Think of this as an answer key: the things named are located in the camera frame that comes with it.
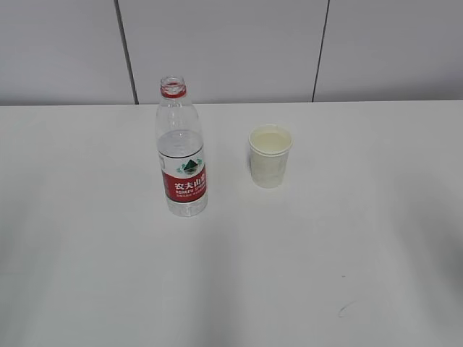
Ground clear water bottle red label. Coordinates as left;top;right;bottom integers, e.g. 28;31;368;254
155;76;208;217

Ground white paper cup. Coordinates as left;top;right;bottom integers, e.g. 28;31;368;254
248;124;293;189

